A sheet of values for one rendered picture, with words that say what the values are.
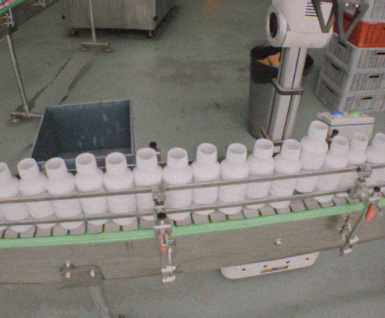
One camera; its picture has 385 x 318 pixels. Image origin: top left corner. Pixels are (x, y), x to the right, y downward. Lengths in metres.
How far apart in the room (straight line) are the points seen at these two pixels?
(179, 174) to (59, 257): 0.34
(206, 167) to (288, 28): 0.71
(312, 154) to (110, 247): 0.47
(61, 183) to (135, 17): 3.79
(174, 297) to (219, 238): 1.02
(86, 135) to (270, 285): 1.17
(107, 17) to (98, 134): 3.26
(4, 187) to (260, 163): 0.51
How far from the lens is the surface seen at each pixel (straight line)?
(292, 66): 1.37
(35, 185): 0.70
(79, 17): 4.65
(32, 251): 0.81
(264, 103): 2.46
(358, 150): 0.81
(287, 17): 1.25
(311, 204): 0.84
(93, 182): 0.68
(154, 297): 1.78
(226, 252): 0.85
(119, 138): 1.34
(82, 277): 0.88
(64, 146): 1.38
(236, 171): 0.69
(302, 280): 1.92
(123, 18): 4.43
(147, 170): 0.66
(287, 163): 0.72
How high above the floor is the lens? 1.59
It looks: 41 degrees down
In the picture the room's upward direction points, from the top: 2 degrees clockwise
